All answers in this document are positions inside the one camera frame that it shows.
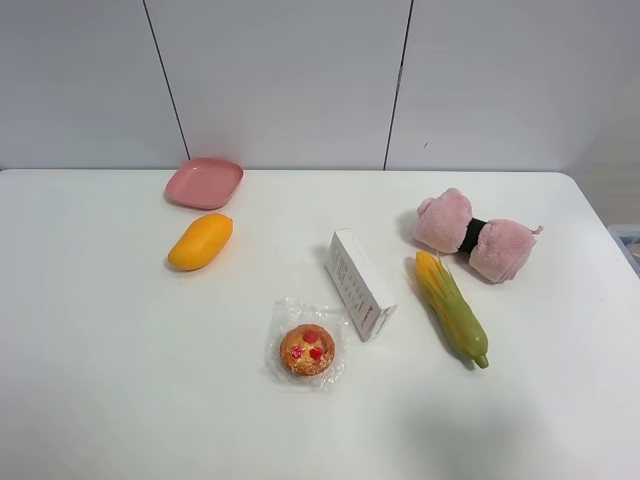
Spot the clear plastic storage bin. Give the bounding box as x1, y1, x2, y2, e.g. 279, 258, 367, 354
607, 224, 640, 276

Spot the yellow toy mango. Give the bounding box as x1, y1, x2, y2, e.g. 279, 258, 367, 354
167, 214, 233, 271

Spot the pink rolled towel black band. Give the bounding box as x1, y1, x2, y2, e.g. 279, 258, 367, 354
413, 188, 543, 284

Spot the white cardboard box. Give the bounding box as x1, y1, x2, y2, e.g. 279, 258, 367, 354
326, 229, 398, 342

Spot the pink square plastic plate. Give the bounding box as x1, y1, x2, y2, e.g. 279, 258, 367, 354
165, 158, 244, 211

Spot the toy corn cob green husk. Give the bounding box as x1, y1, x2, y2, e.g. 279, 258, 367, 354
415, 251, 489, 369

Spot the wrapped fruit tart toy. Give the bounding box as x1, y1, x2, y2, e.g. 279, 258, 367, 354
265, 298, 350, 391

